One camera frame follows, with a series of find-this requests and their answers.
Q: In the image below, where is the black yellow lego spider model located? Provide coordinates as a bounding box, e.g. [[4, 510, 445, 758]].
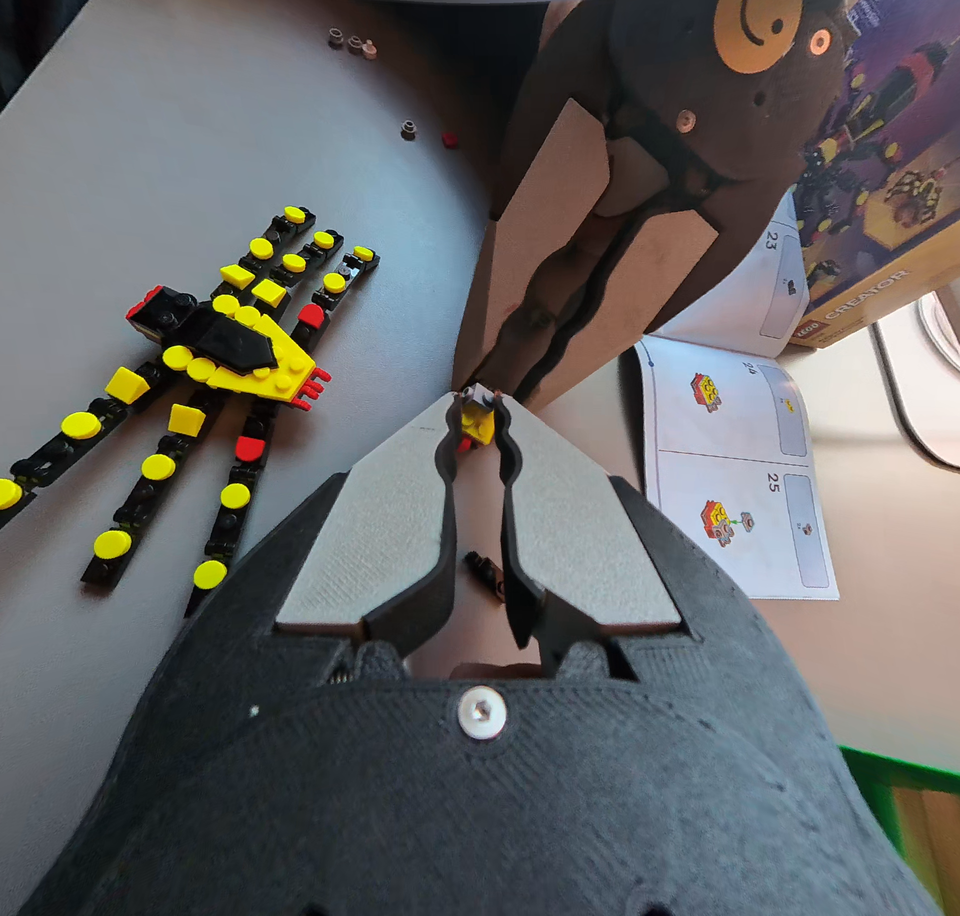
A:
[[0, 205, 381, 618]]

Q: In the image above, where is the purple yellow lego set box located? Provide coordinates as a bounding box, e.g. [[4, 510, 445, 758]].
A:
[[787, 0, 960, 350]]

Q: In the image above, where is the open lego instruction booklet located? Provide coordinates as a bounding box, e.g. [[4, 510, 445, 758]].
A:
[[633, 184, 841, 602]]

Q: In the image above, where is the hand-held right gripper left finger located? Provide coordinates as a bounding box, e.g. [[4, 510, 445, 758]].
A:
[[273, 391, 460, 660]]

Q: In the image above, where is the small yellow red lego assembly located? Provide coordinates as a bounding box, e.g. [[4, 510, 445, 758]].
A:
[[456, 383, 501, 456]]

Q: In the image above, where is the grey desk mat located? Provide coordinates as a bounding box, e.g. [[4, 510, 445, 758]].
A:
[[870, 289, 960, 472]]

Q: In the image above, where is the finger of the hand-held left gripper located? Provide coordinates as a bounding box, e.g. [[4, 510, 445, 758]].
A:
[[516, 207, 721, 412], [452, 97, 624, 395]]

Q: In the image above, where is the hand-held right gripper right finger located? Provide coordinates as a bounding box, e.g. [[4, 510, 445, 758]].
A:
[[496, 394, 685, 678]]

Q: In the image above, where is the small black lego piece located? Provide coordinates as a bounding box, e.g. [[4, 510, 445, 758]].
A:
[[465, 550, 507, 603]]

